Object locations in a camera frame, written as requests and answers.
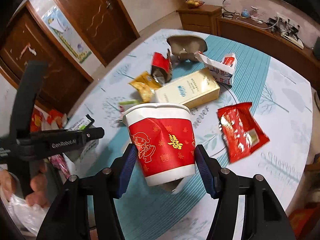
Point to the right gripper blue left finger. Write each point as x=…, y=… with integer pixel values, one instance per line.
x=127, y=163

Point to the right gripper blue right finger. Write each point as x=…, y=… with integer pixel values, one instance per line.
x=205, y=165

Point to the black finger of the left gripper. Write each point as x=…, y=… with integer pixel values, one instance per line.
x=94, y=133

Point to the green white wrapper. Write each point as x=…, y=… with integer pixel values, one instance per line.
x=82, y=124

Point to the red paper cup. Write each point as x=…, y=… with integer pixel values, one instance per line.
x=164, y=137

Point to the red snack packet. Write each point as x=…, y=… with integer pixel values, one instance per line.
x=241, y=132

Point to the clear plastic bag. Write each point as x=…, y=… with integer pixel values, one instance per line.
x=27, y=218

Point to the golden snack bag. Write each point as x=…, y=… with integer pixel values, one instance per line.
x=145, y=85

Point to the cream toothpaste box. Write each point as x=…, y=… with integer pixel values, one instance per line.
x=192, y=90

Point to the red white torn box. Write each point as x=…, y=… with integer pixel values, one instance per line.
x=223, y=71

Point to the red brown torn box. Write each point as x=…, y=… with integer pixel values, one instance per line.
x=161, y=67

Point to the person left hand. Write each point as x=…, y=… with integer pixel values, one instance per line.
x=38, y=184

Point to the printed tablecloth with teal stripe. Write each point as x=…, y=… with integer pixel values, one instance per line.
x=182, y=209

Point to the brown wooden door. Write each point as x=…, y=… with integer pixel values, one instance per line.
x=104, y=25

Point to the wooden tv cabinet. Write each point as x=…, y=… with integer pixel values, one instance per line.
x=208, y=19

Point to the white set-top box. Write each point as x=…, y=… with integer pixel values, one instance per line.
x=294, y=40

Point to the fruit bowl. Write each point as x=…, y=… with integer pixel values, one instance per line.
x=194, y=4

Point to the wall poster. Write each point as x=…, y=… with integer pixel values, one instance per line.
x=66, y=34

